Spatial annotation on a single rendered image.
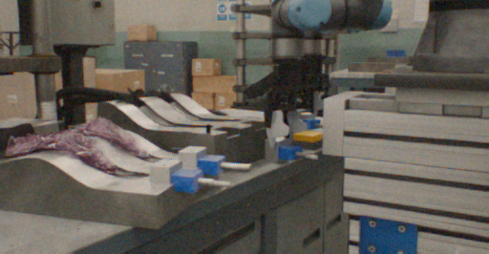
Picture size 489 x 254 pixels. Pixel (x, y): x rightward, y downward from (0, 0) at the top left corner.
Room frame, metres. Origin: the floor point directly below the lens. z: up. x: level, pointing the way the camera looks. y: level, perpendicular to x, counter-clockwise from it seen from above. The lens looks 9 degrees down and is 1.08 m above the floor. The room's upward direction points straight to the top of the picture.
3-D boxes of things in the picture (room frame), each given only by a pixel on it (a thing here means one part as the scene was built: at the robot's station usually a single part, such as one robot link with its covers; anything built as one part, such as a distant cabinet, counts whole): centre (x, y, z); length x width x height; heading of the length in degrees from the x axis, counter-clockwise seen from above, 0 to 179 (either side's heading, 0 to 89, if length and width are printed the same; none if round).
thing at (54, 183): (0.89, 0.33, 0.86); 0.50 x 0.26 x 0.11; 72
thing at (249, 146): (1.23, 0.19, 0.87); 0.50 x 0.26 x 0.14; 55
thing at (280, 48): (1.10, -0.10, 1.07); 0.08 x 0.08 x 0.05
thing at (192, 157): (0.87, 0.05, 0.86); 0.13 x 0.05 x 0.05; 72
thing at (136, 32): (8.46, 1.78, 1.26); 0.42 x 0.33 x 0.29; 67
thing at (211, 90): (7.99, 0.44, 0.42); 0.86 x 0.33 x 0.83; 67
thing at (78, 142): (0.90, 0.32, 0.90); 0.26 x 0.18 x 0.08; 72
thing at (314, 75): (1.51, -0.21, 0.99); 0.09 x 0.08 x 0.12; 30
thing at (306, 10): (1.01, -0.14, 1.14); 0.11 x 0.11 x 0.08; 14
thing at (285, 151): (1.09, -0.11, 0.83); 0.13 x 0.05 x 0.05; 48
